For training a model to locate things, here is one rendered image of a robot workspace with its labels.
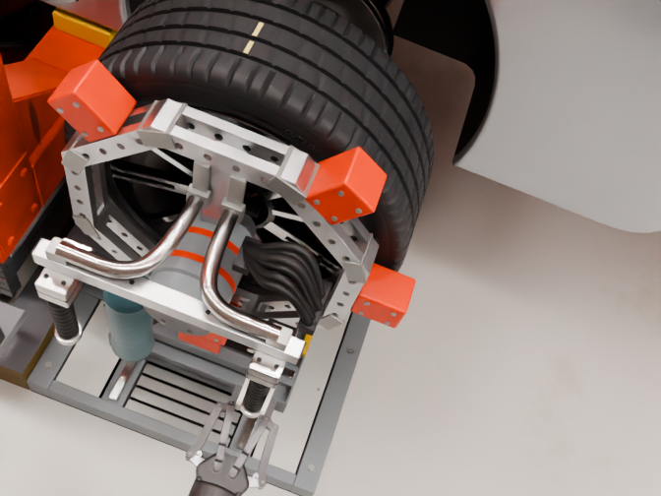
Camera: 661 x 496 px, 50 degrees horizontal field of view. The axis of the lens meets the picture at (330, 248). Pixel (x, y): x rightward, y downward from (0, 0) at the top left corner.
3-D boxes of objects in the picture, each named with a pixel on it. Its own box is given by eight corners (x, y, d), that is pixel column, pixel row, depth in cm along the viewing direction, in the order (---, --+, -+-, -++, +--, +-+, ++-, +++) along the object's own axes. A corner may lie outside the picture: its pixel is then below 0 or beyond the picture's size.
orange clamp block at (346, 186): (345, 189, 111) (389, 174, 105) (330, 228, 107) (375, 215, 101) (317, 160, 108) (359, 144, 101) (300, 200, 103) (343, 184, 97)
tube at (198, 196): (210, 203, 113) (214, 164, 104) (158, 303, 103) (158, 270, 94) (108, 163, 113) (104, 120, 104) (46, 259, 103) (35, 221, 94)
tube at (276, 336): (325, 248, 114) (338, 214, 105) (284, 352, 103) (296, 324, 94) (223, 209, 113) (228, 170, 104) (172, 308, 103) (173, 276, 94)
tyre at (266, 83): (510, 147, 126) (202, -110, 104) (486, 251, 114) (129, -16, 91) (316, 257, 178) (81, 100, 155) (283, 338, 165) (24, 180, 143)
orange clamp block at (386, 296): (360, 278, 131) (405, 295, 131) (348, 313, 127) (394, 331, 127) (370, 260, 125) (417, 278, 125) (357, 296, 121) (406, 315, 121)
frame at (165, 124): (333, 333, 151) (409, 191, 105) (324, 359, 147) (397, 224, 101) (96, 239, 150) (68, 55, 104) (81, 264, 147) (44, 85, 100)
